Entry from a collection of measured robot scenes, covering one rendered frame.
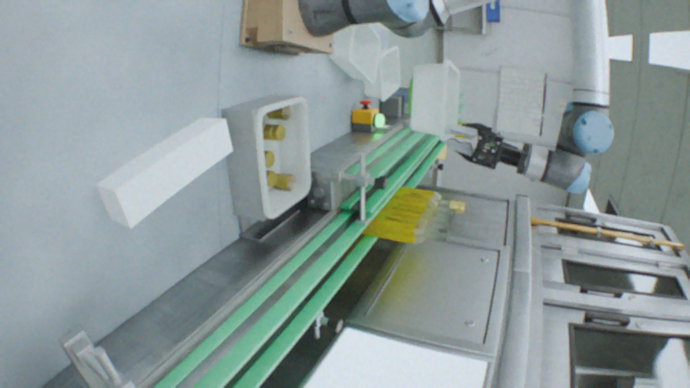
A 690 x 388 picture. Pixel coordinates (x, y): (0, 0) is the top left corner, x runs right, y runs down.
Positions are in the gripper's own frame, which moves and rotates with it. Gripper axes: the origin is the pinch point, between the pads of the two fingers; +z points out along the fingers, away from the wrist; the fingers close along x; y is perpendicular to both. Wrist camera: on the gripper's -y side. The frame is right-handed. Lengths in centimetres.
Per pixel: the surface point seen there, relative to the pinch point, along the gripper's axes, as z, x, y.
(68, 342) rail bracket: 21, 21, 76
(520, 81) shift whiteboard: -28, -57, -582
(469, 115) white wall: 50, 29, -593
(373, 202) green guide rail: 12.6, 20.5, 2.7
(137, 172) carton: 30, 7, 57
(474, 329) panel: -21.2, 36.7, 15.7
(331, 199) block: 19.8, 19.6, 11.7
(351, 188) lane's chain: 20.0, 19.8, -0.2
